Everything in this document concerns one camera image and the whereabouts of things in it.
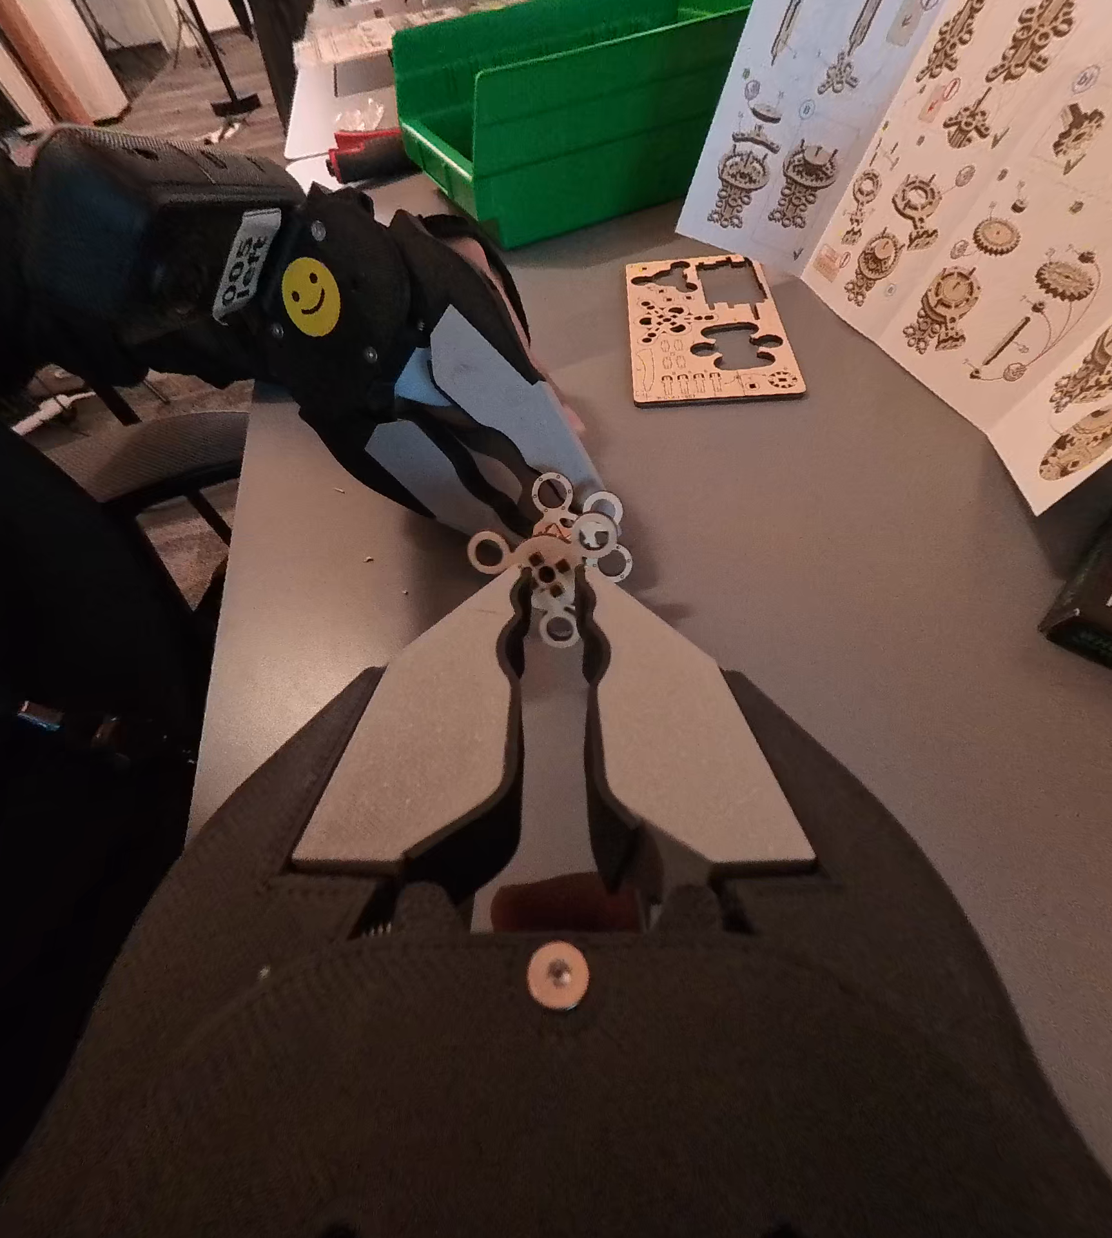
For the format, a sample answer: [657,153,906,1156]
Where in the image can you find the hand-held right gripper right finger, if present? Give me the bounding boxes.
[579,580,821,893]

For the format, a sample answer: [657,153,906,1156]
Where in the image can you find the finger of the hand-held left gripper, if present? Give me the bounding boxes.
[399,306,608,498]
[363,406,533,537]

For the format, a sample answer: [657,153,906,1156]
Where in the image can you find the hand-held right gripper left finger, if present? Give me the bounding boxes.
[290,568,531,890]

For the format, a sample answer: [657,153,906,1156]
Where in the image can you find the wooden model assembly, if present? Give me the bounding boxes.
[466,471,635,647]

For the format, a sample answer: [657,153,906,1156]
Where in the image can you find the wooden cut-out parts sheet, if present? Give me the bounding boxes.
[626,255,807,409]

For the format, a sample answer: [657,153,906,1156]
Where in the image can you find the person's left hand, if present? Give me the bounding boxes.
[441,217,532,337]

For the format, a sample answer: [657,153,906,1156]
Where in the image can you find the red and black cylinder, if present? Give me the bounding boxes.
[328,124,417,186]

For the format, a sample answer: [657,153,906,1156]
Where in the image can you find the black floor stand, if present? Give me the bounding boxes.
[170,0,264,119]

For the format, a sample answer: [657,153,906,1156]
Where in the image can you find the grey mesh office chair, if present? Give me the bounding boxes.
[53,409,252,545]

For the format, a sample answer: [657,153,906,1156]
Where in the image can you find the green plastic bin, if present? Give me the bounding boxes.
[391,0,755,251]

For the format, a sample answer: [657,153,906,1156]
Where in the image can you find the white power strip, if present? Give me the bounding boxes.
[15,389,95,433]

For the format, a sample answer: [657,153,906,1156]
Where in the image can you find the person's black clothing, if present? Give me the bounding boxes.
[0,376,229,1238]

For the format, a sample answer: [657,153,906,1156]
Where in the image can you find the folded instruction leaflet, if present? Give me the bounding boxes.
[677,0,1112,514]

